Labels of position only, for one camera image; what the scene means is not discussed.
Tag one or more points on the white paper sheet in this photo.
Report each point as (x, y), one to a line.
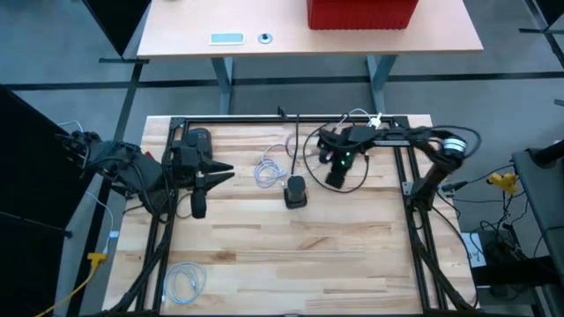
(475, 255)

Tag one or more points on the large black partition panel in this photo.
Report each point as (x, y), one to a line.
(26, 220)

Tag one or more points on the yellow connector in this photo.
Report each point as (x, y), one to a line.
(502, 180)

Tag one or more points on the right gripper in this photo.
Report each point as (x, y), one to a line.
(348, 141)

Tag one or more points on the black equipment box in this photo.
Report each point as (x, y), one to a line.
(511, 264)

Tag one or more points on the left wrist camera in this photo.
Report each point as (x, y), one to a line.
(198, 203)

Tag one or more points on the black power bank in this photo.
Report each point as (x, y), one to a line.
(205, 136)

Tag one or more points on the small black partition panel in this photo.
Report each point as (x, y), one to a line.
(119, 17)

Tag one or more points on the silver metal bracket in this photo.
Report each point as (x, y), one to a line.
(407, 188)

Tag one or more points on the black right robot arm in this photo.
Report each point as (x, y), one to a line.
(436, 169)

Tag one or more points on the white phone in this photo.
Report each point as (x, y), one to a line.
(227, 39)

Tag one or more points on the white power strip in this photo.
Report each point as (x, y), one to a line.
(375, 123)

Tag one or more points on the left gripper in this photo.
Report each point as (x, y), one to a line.
(187, 160)

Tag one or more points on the black aluminium table frame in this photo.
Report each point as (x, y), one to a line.
(247, 120)

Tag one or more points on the black metal stand foot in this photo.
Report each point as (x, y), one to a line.
(546, 17)

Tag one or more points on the grey side table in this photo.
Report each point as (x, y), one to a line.
(546, 198)

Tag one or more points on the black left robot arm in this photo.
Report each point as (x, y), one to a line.
(132, 169)

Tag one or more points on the red ribbed box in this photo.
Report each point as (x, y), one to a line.
(361, 13)

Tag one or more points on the black cylinder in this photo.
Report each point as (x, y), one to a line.
(548, 152)

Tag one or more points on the black charger block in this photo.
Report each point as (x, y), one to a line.
(295, 193)
(337, 178)

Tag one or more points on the beige desk top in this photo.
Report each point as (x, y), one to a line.
(286, 17)

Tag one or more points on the round desk grommet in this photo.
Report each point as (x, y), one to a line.
(264, 38)

